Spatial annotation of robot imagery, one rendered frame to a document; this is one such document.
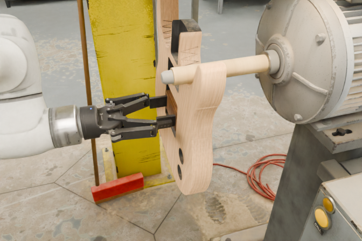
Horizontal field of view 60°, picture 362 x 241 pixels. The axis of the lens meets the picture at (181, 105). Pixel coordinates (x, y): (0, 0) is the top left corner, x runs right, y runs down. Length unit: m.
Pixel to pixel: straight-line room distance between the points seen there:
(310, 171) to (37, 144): 0.67
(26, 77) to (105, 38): 0.82
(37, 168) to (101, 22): 1.20
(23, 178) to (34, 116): 1.58
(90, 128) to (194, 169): 0.24
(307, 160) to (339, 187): 0.33
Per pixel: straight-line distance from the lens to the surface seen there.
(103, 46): 1.47
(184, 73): 0.54
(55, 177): 2.19
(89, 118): 0.70
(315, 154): 0.88
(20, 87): 0.68
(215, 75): 0.51
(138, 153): 1.87
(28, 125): 0.69
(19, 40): 0.69
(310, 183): 0.93
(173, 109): 0.71
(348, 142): 0.70
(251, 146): 2.29
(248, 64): 0.59
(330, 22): 0.55
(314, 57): 0.56
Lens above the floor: 1.53
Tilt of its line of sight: 36 degrees down
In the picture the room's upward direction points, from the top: straight up
